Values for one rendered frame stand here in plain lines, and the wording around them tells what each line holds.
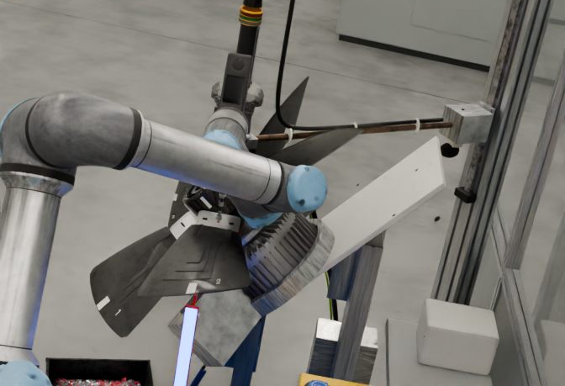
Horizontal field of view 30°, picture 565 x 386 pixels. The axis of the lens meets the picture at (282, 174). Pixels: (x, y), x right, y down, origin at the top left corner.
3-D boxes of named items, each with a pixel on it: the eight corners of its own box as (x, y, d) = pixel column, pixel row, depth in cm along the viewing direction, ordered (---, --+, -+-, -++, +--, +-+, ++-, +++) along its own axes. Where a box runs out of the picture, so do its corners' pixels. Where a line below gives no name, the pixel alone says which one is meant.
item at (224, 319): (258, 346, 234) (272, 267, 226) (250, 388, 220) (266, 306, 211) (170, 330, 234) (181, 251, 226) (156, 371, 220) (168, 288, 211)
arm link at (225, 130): (212, 193, 180) (184, 152, 178) (220, 166, 191) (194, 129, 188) (250, 171, 178) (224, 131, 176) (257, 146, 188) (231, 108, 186)
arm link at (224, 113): (207, 113, 187) (252, 121, 186) (210, 103, 191) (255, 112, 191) (201, 151, 190) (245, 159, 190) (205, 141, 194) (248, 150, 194)
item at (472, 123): (471, 132, 251) (479, 99, 248) (489, 145, 246) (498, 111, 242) (437, 134, 246) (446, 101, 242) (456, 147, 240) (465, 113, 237)
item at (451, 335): (483, 340, 257) (493, 302, 252) (489, 378, 242) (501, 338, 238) (414, 327, 257) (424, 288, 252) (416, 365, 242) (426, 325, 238)
